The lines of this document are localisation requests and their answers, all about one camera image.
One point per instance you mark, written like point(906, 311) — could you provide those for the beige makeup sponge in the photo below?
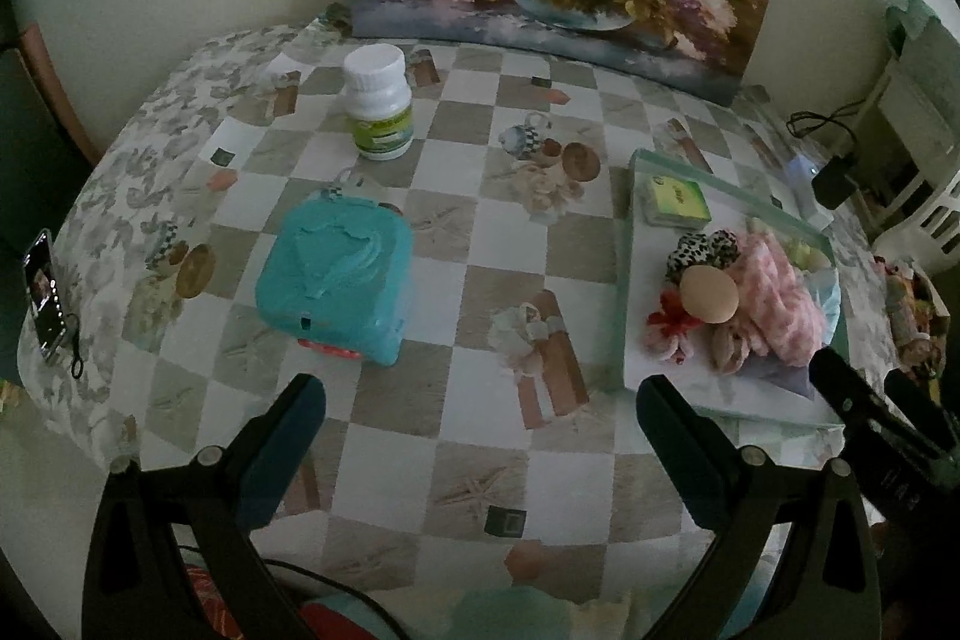
point(709, 295)

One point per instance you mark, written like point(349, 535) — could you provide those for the pink white fluffy cloth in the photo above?
point(780, 302)

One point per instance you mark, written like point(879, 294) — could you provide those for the dark green cabinet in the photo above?
point(34, 190)

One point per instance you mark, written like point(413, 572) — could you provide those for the checkered printed tablecloth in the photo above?
point(480, 220)

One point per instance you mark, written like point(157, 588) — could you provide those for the black white spotted scrunchie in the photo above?
point(701, 250)

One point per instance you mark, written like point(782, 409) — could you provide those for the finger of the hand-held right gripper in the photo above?
point(922, 419)
point(851, 396)

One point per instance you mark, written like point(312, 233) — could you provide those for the smartphone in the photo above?
point(45, 299)

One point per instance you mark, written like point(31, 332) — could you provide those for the red flower scrunchie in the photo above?
point(671, 321)

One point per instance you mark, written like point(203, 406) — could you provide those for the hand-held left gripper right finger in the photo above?
point(679, 460)

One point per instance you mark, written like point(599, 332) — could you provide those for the blue face mask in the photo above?
point(825, 302)

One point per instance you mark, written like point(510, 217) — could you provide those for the white device blue light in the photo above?
point(802, 174)

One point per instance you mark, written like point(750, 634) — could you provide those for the red patterned cloth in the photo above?
point(210, 602)

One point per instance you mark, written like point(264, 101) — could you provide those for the white tray green rim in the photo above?
point(649, 280)

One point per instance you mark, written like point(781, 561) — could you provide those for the pile of colourful toys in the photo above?
point(907, 317)

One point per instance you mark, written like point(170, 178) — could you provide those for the teal plastic box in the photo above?
point(337, 280)

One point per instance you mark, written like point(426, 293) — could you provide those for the light green cloth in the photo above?
point(802, 254)

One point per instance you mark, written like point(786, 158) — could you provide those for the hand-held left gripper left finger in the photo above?
point(277, 460)

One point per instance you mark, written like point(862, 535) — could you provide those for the green towel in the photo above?
point(915, 18)

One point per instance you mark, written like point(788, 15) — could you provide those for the white bottle green label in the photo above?
point(379, 100)

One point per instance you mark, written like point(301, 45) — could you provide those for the purple cloth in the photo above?
point(780, 377)

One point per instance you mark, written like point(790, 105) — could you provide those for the pink floral scrunchie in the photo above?
point(724, 347)

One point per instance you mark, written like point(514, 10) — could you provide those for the light green tissue packet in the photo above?
point(675, 197)

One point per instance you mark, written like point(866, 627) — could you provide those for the black power adapter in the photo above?
point(834, 181)

